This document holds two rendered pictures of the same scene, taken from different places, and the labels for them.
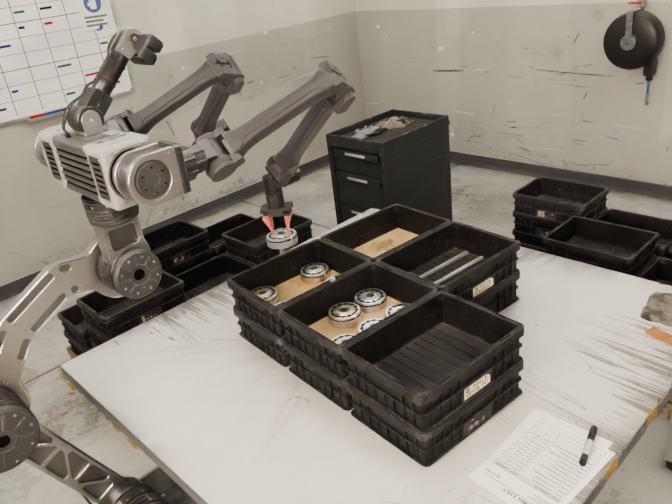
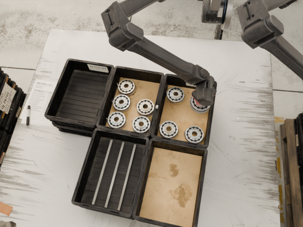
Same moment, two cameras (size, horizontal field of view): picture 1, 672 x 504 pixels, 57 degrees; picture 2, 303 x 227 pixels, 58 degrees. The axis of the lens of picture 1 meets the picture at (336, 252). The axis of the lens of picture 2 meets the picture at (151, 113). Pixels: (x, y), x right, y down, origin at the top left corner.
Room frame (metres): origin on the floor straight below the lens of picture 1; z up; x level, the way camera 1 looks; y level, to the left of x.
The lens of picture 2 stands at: (2.24, -0.38, 2.26)
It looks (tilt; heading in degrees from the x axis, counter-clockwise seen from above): 65 degrees down; 145
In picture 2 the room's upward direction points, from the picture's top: 7 degrees counter-clockwise
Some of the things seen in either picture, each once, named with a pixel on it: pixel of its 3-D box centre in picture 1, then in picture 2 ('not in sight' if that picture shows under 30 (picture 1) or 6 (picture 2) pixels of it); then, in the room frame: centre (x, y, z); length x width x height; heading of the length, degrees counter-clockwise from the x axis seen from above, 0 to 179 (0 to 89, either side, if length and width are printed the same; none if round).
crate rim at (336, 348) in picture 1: (358, 303); (131, 99); (1.59, -0.05, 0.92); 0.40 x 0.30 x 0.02; 126
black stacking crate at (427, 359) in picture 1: (433, 356); (83, 95); (1.35, -0.22, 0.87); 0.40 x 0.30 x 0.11; 126
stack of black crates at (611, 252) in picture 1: (597, 279); not in sight; (2.44, -1.17, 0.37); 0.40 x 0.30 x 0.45; 41
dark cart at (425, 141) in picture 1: (393, 195); not in sight; (3.62, -0.40, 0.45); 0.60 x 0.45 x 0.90; 131
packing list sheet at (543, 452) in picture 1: (543, 462); (42, 101); (1.10, -0.43, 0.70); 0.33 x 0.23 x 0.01; 131
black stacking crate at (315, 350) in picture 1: (359, 317); (132, 103); (1.59, -0.05, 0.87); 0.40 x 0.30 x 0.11; 126
